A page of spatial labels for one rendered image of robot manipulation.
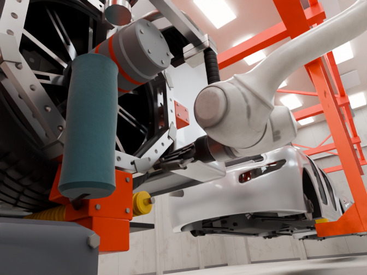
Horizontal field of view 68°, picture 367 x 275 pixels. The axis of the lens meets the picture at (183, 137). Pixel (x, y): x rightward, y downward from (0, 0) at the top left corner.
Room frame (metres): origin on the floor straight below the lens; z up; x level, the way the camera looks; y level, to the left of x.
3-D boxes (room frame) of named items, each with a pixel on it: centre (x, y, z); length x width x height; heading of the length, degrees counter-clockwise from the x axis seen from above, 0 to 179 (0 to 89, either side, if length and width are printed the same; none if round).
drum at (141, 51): (0.56, 0.13, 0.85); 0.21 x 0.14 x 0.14; 57
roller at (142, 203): (0.75, 0.21, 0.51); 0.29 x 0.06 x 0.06; 57
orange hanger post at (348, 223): (3.62, -1.92, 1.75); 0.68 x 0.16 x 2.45; 57
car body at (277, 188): (5.14, -1.59, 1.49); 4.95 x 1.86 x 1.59; 147
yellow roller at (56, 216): (0.69, 0.34, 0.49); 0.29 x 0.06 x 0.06; 57
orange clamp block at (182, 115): (0.86, 0.03, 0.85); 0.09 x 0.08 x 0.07; 147
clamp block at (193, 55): (0.63, -0.07, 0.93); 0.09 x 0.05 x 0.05; 57
